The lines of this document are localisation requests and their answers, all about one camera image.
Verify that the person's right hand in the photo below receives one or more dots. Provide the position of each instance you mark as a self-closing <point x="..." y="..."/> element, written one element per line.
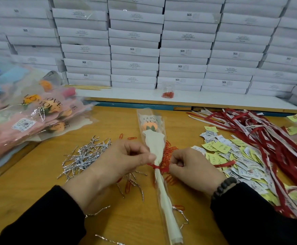
<point x="197" y="171"/>

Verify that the person's left hand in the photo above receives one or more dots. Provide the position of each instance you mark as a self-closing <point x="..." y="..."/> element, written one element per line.
<point x="115" y="163"/>

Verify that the single red ribbon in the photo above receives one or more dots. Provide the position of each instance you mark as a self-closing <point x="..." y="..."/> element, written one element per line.
<point x="225" y="163"/>

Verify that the pile of yellow white tags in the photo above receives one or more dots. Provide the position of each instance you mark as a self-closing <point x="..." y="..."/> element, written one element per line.
<point x="240" y="160"/>

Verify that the cream orange rose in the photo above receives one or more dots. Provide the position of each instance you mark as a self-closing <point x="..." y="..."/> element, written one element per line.
<point x="153" y="137"/>

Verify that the pile of red ribbons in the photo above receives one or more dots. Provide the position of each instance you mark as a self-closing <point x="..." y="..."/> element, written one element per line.
<point x="266" y="137"/>

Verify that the pile of flowers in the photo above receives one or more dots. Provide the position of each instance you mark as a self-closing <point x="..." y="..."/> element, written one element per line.
<point x="15" y="127"/>

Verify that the person's left forearm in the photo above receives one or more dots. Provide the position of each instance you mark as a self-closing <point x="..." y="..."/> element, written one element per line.
<point x="36" y="222"/>

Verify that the person's right forearm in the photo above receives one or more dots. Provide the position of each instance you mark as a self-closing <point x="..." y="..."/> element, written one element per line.
<point x="261" y="219"/>

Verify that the pile of silver twist ties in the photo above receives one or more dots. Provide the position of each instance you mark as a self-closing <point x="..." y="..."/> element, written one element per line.
<point x="84" y="155"/>

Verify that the pile of orange paper clips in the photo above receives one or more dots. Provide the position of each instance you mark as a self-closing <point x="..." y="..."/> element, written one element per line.
<point x="167" y="153"/>

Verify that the long white board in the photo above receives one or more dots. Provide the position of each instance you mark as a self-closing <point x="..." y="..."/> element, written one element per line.
<point x="230" y="101"/>

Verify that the wooden sticks bundle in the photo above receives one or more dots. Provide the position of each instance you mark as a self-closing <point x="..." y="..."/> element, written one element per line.
<point x="87" y="87"/>

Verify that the small bag of red clips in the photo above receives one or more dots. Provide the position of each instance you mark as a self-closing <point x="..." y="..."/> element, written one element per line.
<point x="168" y="94"/>

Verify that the wall of stacked white boxes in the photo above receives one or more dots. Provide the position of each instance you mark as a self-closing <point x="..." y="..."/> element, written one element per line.
<point x="138" y="43"/>

